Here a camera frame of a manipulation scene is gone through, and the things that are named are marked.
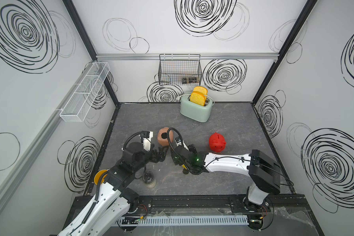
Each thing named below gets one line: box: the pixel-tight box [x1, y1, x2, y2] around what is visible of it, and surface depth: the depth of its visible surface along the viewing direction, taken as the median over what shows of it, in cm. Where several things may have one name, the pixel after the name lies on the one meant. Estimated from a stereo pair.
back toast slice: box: [193, 86, 208, 96], surface depth 101 cm
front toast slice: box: [189, 90, 207, 107], surface depth 99 cm
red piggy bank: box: [208, 132, 227, 153], surface depth 90 cm
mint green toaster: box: [179, 94, 213, 123], surface depth 103 cm
